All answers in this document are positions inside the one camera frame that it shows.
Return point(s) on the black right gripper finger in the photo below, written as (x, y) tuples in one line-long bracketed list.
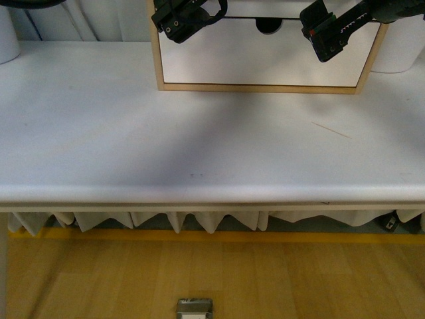
[(329, 34)]

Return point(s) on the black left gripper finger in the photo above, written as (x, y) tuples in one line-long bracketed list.
[(180, 20)]

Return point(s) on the white lower drawer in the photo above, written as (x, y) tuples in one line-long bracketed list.
[(259, 56)]

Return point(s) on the grey background curtain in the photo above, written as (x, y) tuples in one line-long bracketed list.
[(107, 21)]

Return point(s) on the right white plant pot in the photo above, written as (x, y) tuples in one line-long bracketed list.
[(402, 44)]

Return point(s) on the white plant pot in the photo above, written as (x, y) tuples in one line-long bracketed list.
[(402, 44), (9, 44)]

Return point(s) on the thin wooden toothpick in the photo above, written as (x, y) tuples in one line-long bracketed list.
[(331, 130)]

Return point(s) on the left white plant pot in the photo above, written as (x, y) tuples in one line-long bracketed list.
[(9, 44)]

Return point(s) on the white table skirt cloth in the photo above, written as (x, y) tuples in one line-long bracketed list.
[(211, 221)]

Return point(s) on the metal floor outlet box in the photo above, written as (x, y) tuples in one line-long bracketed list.
[(194, 308)]

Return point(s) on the wooden drawer cabinet frame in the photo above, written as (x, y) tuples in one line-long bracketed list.
[(262, 87)]

